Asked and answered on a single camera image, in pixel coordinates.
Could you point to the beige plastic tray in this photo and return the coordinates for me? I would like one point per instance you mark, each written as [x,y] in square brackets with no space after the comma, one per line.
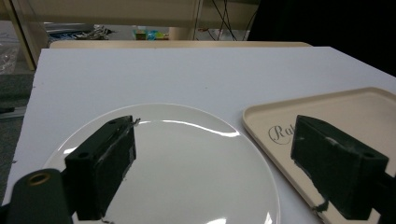
[342,109]

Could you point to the dark clutter pile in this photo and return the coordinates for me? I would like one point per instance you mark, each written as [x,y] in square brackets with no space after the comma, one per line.
[85,33]

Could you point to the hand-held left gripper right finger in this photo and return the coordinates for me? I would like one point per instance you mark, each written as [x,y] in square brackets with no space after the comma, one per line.
[336,168]

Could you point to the beige wooden table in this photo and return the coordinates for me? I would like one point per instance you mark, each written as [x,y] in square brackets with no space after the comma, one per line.
[174,44]

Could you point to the clear plastic wrap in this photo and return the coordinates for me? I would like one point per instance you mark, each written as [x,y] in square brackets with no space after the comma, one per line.
[8,57]

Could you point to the colourful toy blocks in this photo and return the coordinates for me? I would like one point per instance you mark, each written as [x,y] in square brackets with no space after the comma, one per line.
[150,34]

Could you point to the white round plate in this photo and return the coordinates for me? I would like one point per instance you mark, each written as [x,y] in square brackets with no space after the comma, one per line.
[193,174]

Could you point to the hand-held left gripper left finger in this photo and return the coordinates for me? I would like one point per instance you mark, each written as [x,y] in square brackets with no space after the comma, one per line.
[99,165]

